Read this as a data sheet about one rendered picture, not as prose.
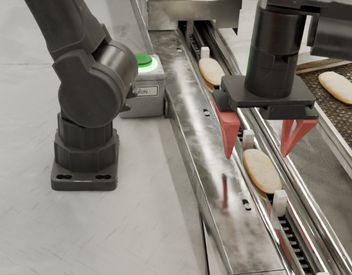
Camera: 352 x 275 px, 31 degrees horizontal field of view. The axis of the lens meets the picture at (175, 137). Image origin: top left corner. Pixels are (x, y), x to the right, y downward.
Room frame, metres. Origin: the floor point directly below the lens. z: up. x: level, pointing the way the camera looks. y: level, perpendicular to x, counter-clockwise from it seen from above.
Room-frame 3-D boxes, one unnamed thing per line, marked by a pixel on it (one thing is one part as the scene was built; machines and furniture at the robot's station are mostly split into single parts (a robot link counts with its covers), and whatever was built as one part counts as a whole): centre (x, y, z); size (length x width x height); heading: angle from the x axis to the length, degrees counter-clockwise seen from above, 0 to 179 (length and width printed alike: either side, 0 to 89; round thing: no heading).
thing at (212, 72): (0.97, -0.06, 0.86); 0.10 x 0.04 x 0.01; 12
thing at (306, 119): (0.69, -0.13, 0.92); 0.07 x 0.07 x 0.09; 12
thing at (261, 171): (0.68, -0.11, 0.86); 0.10 x 0.04 x 0.01; 12
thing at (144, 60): (0.89, 0.06, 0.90); 0.04 x 0.04 x 0.02
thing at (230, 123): (0.68, -0.08, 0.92); 0.07 x 0.07 x 0.09; 12
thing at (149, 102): (0.89, 0.06, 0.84); 0.08 x 0.08 x 0.11; 12
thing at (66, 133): (0.72, 0.12, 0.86); 0.12 x 0.09 x 0.08; 4
